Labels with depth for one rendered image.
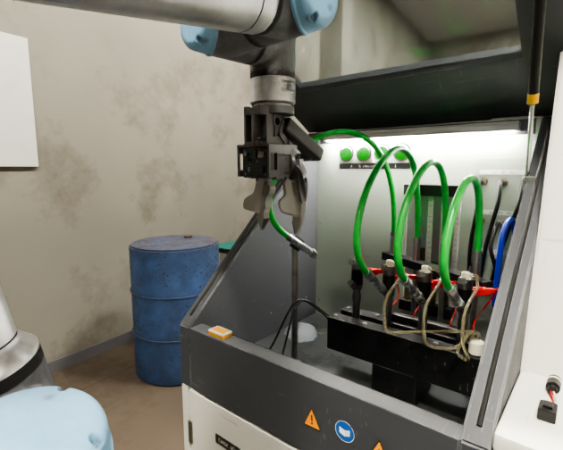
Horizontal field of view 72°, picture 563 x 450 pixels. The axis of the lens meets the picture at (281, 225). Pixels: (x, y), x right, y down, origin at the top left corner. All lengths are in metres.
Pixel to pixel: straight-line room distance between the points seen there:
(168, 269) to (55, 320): 0.94
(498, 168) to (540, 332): 0.44
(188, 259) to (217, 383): 1.49
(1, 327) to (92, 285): 2.63
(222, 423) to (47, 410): 0.65
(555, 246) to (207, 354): 0.74
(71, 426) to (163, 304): 2.10
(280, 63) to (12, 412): 0.54
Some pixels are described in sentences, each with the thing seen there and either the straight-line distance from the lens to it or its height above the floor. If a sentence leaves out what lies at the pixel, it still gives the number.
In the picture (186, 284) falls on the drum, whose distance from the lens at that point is 2.43.
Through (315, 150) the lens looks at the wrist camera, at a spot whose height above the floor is 1.36.
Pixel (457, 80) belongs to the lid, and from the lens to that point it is 1.04.
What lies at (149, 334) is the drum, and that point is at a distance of 2.59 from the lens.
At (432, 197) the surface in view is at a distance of 1.14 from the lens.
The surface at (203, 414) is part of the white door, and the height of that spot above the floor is 0.74.
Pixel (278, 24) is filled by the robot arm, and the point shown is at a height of 1.49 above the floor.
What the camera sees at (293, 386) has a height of 0.92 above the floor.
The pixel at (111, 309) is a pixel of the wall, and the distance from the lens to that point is 3.22.
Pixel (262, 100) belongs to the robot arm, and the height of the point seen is 1.44.
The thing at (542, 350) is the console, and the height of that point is 1.02.
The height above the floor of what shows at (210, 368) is 0.87.
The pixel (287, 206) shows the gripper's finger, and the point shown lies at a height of 1.27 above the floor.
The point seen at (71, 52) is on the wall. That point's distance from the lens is 3.06.
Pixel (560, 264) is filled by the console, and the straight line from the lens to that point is 0.84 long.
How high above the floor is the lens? 1.33
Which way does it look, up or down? 8 degrees down
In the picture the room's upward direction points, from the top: straight up
